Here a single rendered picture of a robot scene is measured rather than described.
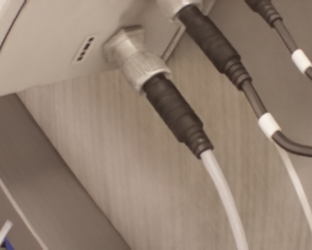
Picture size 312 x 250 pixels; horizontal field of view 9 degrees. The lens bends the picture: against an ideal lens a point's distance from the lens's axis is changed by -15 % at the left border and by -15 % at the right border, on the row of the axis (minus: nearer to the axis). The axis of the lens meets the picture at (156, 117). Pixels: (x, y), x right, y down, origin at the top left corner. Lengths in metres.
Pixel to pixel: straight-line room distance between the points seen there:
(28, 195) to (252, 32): 0.14
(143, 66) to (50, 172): 0.11
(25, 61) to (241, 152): 0.10
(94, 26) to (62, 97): 0.11
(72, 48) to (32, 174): 0.11
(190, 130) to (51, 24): 0.07
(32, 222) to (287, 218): 0.13
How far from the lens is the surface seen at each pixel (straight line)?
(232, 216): 0.81
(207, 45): 0.80
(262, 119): 0.79
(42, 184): 0.92
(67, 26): 0.81
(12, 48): 0.80
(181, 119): 0.82
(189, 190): 0.87
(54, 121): 0.93
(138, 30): 0.84
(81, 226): 0.91
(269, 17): 0.77
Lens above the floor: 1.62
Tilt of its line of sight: 8 degrees down
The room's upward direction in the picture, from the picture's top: 4 degrees counter-clockwise
